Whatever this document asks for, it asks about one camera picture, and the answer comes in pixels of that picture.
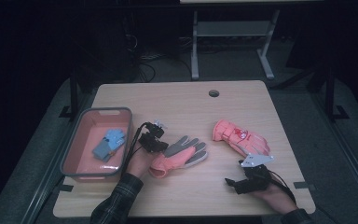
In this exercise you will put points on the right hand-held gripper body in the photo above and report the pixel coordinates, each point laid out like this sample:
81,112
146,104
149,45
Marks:
256,177

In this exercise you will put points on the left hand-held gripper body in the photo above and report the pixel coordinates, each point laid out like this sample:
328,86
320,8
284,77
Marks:
150,137

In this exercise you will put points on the pink ski glove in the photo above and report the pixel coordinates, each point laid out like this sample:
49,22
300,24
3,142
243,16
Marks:
175,158
242,138

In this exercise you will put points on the blue knit glove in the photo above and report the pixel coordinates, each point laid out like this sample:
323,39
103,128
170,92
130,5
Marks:
102,152
115,138

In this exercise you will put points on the pink plastic basket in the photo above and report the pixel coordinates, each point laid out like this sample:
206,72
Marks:
84,155

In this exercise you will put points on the person's left hand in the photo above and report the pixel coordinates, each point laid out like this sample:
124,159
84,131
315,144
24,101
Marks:
140,163

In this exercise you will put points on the person's right hand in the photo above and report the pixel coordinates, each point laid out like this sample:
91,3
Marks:
276,199

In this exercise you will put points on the grey tape strip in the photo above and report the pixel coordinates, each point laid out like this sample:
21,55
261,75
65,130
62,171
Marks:
304,186
64,188

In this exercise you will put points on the black metal stand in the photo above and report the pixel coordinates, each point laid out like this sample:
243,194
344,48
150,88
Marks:
331,93
73,93

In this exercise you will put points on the white metal table frame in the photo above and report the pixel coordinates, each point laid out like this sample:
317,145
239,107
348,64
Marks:
230,29

